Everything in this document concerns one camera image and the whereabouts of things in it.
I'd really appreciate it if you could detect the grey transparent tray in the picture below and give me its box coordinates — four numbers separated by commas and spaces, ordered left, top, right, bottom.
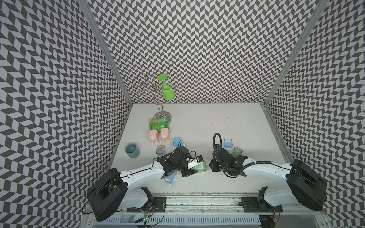
156, 145, 165, 156
232, 147, 243, 157

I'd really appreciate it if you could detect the mint green pencil sharpener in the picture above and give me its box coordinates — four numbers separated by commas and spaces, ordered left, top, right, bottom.
193, 162, 207, 173

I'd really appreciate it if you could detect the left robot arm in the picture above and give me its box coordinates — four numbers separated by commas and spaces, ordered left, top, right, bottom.
86, 146, 204, 222

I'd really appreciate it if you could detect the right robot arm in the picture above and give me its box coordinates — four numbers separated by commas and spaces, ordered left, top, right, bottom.
209, 144, 327, 212

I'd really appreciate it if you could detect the light blue pencil sharpener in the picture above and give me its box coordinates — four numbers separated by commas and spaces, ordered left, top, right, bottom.
164, 171, 177, 188

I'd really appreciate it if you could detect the blue transparent tray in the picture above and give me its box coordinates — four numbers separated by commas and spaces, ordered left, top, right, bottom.
224, 138, 233, 148

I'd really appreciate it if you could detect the green snack packet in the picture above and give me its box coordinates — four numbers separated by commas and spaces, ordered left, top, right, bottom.
149, 116, 169, 132

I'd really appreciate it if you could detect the teal ceramic cup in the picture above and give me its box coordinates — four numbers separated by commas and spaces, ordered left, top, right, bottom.
125, 143, 140, 158

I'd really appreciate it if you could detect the green plastic cup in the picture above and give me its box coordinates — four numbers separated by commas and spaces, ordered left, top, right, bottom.
156, 74, 175, 100

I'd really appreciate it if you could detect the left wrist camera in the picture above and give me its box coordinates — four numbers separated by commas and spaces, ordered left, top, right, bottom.
188, 155, 204, 169

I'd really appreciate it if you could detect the aluminium front rail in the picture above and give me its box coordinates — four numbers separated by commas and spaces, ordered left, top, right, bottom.
85, 194, 329, 216

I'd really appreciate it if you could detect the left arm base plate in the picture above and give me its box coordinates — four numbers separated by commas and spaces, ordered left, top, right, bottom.
126, 197, 167, 213

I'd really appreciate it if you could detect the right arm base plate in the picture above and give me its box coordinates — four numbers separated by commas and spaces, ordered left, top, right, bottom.
238, 197, 283, 213

